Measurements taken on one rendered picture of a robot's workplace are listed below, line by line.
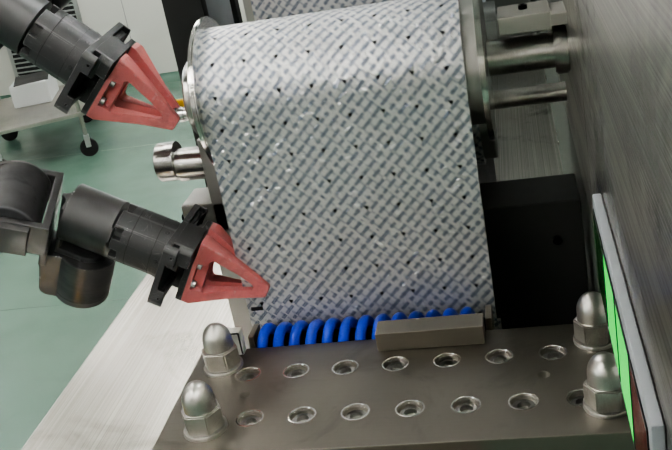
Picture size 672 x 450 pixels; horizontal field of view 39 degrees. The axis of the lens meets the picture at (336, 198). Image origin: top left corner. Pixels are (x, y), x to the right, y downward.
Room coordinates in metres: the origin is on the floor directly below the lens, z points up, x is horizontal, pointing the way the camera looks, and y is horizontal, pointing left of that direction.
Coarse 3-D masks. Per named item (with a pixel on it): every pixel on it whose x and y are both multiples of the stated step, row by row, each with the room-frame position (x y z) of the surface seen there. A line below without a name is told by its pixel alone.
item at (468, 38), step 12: (468, 0) 0.83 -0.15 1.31; (468, 12) 0.81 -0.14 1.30; (468, 24) 0.80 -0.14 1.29; (468, 36) 0.80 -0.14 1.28; (468, 48) 0.79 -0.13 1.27; (468, 60) 0.79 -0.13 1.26; (468, 72) 0.79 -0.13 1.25; (468, 84) 0.79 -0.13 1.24; (480, 84) 0.79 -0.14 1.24; (468, 96) 0.79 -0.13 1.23; (480, 96) 0.79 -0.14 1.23; (480, 108) 0.79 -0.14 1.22; (480, 120) 0.81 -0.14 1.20
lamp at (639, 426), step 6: (630, 372) 0.38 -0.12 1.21; (636, 396) 0.36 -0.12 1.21; (636, 402) 0.36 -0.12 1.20; (636, 408) 0.36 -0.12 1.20; (636, 414) 0.37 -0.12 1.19; (636, 420) 0.37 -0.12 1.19; (642, 420) 0.34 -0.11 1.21; (636, 426) 0.37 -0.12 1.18; (642, 426) 0.34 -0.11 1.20; (636, 432) 0.37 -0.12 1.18; (642, 432) 0.35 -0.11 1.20; (636, 438) 0.38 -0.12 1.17; (642, 438) 0.35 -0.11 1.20; (636, 444) 0.38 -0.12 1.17; (642, 444) 0.35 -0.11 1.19
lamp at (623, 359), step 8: (616, 312) 0.43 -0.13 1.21; (616, 320) 0.44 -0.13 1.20; (624, 344) 0.40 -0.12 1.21; (624, 352) 0.40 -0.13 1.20; (624, 360) 0.41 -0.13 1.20; (624, 368) 0.41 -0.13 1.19; (624, 376) 0.42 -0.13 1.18; (624, 384) 0.42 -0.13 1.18; (624, 392) 0.42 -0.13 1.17; (632, 424) 0.39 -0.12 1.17; (632, 432) 0.39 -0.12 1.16
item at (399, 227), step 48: (384, 144) 0.80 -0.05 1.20; (432, 144) 0.79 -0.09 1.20; (240, 192) 0.83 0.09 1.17; (288, 192) 0.82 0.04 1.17; (336, 192) 0.81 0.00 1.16; (384, 192) 0.80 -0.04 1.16; (432, 192) 0.79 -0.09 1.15; (480, 192) 0.78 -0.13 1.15; (240, 240) 0.83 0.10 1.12; (288, 240) 0.82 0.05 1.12; (336, 240) 0.81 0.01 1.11; (384, 240) 0.80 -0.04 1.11; (432, 240) 0.79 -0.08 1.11; (480, 240) 0.78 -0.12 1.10; (288, 288) 0.82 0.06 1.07; (336, 288) 0.81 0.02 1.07; (384, 288) 0.80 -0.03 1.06; (432, 288) 0.79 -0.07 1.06; (480, 288) 0.78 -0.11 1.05
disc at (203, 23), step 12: (204, 24) 0.89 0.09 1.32; (216, 24) 0.93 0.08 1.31; (192, 36) 0.86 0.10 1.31; (192, 48) 0.85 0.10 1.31; (192, 60) 0.84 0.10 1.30; (192, 72) 0.83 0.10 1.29; (192, 84) 0.83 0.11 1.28; (192, 96) 0.83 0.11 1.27; (192, 108) 0.82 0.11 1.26; (204, 132) 0.83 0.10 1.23; (204, 144) 0.83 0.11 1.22
